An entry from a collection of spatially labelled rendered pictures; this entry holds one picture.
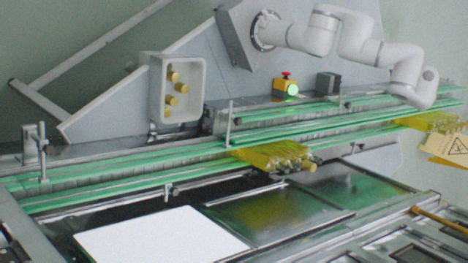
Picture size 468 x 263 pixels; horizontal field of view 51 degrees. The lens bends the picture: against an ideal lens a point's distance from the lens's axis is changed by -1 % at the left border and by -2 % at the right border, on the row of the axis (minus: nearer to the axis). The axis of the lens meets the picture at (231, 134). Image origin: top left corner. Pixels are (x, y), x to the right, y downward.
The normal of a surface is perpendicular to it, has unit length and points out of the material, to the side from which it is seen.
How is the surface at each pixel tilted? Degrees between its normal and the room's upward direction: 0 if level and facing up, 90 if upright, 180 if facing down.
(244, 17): 5
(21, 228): 90
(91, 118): 0
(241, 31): 5
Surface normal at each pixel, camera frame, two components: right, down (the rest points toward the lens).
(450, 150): -0.43, -0.31
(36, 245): 0.10, -0.95
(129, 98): 0.64, 0.29
